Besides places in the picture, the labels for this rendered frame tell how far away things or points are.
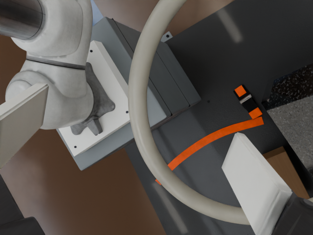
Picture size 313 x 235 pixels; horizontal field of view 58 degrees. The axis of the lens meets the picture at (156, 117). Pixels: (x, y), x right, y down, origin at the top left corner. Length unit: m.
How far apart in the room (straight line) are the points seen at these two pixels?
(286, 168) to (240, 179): 1.45
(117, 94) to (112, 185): 1.18
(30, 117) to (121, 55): 0.81
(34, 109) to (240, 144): 0.13
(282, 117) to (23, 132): 0.97
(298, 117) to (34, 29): 0.82
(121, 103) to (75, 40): 0.26
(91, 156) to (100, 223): 1.16
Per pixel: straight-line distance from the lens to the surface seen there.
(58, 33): 0.70
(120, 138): 0.99
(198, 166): 1.77
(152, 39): 0.42
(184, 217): 1.91
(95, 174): 2.05
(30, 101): 0.17
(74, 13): 0.75
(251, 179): 0.17
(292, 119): 1.06
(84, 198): 2.16
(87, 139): 0.97
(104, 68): 0.93
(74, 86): 0.78
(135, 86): 0.43
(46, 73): 0.75
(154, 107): 0.93
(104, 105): 0.90
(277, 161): 1.61
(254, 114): 1.62
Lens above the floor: 1.68
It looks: 71 degrees down
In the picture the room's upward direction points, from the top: 114 degrees counter-clockwise
